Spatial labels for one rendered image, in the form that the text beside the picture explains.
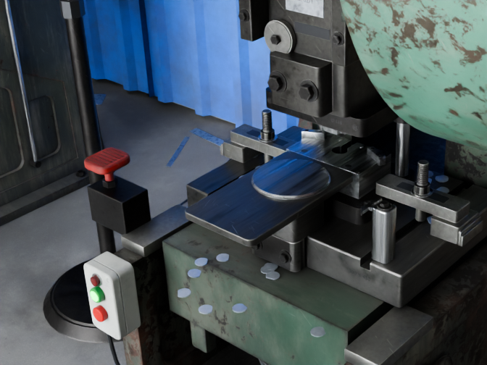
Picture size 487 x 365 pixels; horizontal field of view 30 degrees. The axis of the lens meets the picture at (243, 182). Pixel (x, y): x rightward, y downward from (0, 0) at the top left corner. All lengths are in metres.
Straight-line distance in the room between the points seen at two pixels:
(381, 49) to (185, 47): 2.55
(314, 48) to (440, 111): 0.43
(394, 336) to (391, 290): 0.07
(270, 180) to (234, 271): 0.16
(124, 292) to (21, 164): 1.53
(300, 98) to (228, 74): 1.96
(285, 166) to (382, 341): 0.33
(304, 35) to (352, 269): 0.36
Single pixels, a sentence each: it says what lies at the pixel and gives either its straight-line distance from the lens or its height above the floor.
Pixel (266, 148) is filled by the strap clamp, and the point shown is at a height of 0.75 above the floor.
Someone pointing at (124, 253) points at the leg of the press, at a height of 0.62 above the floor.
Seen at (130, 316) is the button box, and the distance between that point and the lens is 1.58.
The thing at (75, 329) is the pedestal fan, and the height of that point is 0.02.
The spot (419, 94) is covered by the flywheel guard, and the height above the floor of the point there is 1.09.
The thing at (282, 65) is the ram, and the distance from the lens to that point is 1.37.
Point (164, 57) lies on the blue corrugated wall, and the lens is 3.54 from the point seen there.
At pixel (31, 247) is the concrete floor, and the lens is 2.83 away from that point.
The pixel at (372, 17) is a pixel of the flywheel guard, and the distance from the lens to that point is 0.90.
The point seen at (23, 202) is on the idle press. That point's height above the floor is 0.03.
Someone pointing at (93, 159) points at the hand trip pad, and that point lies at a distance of 1.59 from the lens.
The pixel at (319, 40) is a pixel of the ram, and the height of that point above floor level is 1.00.
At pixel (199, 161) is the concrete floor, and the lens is 3.19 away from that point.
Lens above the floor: 1.47
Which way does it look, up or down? 29 degrees down
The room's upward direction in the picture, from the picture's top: 3 degrees counter-clockwise
